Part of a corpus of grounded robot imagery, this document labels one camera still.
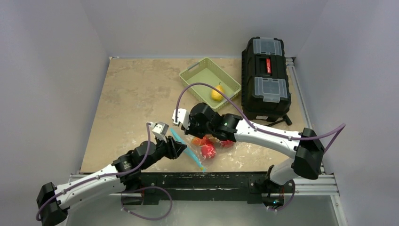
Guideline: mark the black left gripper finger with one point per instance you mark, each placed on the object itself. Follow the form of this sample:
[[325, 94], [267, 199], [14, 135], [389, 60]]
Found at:
[[175, 145], [175, 152]]

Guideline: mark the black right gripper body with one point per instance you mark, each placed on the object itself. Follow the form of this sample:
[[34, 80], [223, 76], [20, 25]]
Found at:
[[193, 121]]

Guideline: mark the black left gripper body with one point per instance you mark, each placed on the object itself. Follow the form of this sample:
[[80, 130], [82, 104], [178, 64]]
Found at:
[[164, 149]]

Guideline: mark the red orange fake tomato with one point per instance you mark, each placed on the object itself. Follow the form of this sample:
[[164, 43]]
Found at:
[[201, 141]]

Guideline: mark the clear zip bag blue seal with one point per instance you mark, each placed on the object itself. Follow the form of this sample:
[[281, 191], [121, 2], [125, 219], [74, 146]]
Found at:
[[195, 151]]

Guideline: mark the yellow fake lemon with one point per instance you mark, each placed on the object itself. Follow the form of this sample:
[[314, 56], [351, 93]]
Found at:
[[217, 93]]

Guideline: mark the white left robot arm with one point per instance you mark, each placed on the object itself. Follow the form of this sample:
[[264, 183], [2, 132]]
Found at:
[[55, 201]]

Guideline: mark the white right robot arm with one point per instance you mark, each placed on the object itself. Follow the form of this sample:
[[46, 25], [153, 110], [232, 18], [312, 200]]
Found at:
[[303, 149]]

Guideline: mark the red fake apple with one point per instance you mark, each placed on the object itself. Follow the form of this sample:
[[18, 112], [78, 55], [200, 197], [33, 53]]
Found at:
[[226, 144]]

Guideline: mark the green perforated plastic basket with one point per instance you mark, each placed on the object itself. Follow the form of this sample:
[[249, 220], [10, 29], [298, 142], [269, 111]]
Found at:
[[207, 71]]

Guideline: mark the black toolbox clear lids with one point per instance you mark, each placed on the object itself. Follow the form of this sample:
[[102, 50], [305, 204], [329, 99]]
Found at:
[[264, 80]]

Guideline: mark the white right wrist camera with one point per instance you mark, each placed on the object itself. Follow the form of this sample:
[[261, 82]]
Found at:
[[181, 118]]

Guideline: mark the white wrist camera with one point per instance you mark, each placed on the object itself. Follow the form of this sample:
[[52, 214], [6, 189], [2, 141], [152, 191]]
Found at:
[[181, 118], [159, 130]]

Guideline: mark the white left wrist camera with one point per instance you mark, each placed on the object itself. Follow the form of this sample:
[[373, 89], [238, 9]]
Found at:
[[159, 130]]

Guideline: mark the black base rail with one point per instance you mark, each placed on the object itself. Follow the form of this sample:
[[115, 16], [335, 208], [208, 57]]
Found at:
[[249, 187]]

